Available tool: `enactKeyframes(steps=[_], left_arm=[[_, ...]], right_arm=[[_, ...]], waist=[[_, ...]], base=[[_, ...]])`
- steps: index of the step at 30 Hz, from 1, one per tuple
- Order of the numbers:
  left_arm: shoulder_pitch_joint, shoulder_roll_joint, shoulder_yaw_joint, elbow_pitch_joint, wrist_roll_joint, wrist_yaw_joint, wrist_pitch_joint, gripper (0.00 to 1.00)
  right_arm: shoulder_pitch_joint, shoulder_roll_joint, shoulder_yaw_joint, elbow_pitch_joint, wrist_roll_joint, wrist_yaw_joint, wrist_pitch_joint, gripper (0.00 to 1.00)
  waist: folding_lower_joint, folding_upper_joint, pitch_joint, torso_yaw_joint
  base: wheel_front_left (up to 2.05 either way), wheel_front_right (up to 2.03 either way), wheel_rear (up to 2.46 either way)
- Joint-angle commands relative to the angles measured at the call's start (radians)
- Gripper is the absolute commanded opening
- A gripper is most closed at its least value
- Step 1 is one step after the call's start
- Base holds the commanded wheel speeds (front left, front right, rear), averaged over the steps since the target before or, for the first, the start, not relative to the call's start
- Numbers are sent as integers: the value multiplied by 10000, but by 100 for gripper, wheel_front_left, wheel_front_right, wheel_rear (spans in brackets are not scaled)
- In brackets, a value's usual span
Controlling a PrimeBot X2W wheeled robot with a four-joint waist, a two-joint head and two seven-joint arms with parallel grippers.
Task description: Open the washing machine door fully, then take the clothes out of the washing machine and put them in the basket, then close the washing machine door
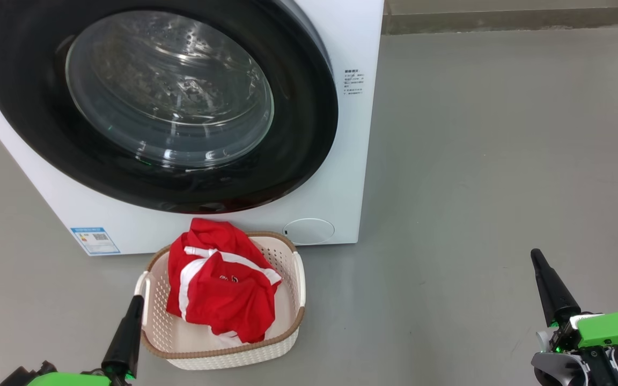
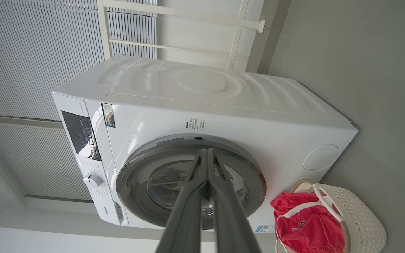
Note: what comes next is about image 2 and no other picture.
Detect white washer control knob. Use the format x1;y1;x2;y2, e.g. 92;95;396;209
83;172;104;189

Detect red and white garment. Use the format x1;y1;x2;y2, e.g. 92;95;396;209
270;191;346;253

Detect grey window blinds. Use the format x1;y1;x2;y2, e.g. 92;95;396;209
0;0;158;201

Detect cream perforated laundry basket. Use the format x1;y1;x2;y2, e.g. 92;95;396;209
275;179;387;253

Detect round white filter cover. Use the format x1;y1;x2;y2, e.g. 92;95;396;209
303;144;340;172

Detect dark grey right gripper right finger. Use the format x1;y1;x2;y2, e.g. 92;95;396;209
208;148;263;253

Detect white front-load washing machine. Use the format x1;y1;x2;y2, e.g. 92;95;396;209
51;53;359;231

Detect dark grey glass washer door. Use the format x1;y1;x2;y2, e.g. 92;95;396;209
116;142;268;231

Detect white window railing frame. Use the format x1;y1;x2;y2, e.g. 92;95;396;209
97;0;266;71

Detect dark rectangular washer sticker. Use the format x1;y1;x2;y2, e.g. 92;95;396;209
101;102;116;128

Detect black washer control panel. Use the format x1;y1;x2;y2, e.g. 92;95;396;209
60;110;102;162

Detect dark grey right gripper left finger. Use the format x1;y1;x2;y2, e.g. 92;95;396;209
155;148;208;253

